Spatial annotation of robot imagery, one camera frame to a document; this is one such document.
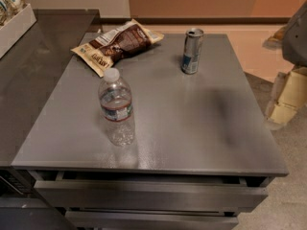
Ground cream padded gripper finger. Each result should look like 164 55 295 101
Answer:
265 67 307 130

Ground clear plastic water bottle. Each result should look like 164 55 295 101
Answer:
98 68 135 147

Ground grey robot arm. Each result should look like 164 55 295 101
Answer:
265 1 307 130

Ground silver blue drink can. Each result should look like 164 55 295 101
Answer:
181 28 204 75

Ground brown chip bag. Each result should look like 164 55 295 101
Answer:
72 19 164 78

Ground lower steel drawer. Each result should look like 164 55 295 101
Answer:
65 211 238 230

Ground steel drawer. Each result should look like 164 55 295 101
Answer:
65 211 238 230
35 172 268 212

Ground upper steel drawer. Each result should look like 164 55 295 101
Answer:
35 172 268 212

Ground white snack tray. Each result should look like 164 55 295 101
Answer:
0 4 36 58

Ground snack packets in tray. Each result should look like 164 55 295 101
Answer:
0 0 26 26

